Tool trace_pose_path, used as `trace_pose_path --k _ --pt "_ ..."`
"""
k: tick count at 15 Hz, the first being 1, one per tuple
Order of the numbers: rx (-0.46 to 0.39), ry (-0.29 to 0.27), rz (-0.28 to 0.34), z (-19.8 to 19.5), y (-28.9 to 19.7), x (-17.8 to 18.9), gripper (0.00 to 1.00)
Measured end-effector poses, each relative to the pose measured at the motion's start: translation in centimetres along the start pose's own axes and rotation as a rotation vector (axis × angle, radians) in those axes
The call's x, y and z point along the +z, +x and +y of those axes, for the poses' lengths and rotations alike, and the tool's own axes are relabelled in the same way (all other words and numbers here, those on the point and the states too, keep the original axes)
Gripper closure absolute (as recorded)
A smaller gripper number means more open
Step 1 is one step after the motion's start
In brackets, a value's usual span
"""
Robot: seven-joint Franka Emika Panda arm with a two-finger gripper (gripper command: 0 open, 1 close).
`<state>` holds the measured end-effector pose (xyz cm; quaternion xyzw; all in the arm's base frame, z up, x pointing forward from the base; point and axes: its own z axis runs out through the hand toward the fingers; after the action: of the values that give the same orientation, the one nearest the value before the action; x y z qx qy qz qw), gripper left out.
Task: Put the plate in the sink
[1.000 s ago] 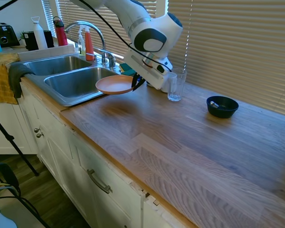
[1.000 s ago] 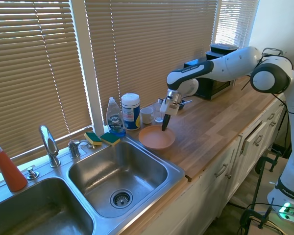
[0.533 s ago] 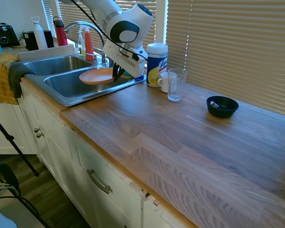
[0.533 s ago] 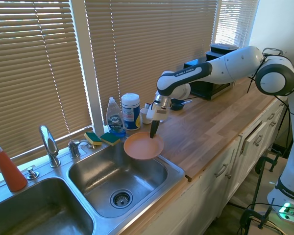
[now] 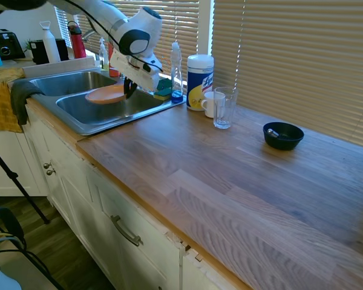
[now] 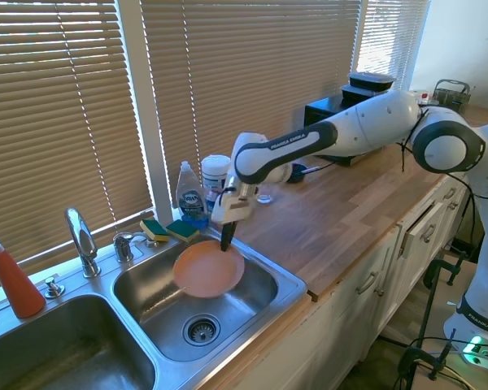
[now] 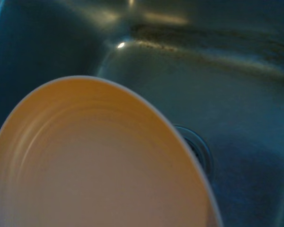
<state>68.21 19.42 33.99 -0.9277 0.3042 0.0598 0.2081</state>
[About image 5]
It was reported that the stainless steel double sink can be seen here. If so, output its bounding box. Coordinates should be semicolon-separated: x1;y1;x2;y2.
25;70;188;137

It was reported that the white kitchen cabinet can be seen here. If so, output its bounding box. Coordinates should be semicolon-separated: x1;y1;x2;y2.
0;104;227;290

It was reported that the yellow towel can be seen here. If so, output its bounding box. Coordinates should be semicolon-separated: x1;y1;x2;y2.
0;67;27;134

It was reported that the white water bottle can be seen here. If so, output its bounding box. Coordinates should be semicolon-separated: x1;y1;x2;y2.
38;20;62;64

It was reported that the metal drawer bar handle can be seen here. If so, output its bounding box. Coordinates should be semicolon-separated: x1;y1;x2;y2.
110;214;144;247

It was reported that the medium wooden window blind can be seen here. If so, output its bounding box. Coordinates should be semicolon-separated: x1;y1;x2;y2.
74;0;201;83

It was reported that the red water bottle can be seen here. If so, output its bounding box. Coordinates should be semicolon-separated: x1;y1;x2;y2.
67;21;88;59

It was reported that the black tripod leg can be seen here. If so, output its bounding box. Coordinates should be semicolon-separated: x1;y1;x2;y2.
0;140;51;225

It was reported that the yellow green sponge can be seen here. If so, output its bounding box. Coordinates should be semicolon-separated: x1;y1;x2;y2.
153;87;172;102

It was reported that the clear yellow soap bottle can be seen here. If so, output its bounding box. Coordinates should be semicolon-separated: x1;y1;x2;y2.
98;37;110;72

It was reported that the white mug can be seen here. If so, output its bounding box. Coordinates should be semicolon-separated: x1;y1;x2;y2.
200;91;226;119

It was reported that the black bowl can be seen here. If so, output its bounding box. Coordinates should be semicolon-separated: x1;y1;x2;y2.
262;121;305;151

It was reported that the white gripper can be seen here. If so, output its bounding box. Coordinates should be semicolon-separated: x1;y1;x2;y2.
108;48;163;100

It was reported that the Lysol wipes canister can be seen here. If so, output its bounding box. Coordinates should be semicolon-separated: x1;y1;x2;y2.
186;54;215;112

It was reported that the black kitchen appliance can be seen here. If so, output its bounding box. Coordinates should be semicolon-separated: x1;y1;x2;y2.
29;38;70;65

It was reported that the wide wooden window blind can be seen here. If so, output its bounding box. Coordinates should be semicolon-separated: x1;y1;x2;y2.
212;0;363;151

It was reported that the clear drinking glass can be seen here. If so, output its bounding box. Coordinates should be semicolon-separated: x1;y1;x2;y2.
212;86;240;130

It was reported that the narrow white window blind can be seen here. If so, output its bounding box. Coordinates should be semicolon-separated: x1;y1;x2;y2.
54;5;74;50

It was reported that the clear dish soap bottle blue liquid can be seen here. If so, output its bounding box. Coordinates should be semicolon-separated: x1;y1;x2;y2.
170;42;184;105

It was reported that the metal faucet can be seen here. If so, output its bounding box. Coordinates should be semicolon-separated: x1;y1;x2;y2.
80;28;98;42

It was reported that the orange plate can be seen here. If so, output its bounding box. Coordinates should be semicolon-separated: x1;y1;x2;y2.
85;84;128;106

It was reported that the grey dish cloth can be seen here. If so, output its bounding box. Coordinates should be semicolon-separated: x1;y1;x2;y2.
10;79;47;126

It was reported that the orange bottle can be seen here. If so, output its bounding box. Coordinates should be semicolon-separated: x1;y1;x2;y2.
108;42;121;78

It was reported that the black curved stand part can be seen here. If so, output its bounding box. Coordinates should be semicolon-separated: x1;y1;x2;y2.
0;207;27;252

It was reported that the black toaster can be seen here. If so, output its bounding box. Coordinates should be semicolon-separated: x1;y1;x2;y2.
0;28;27;60

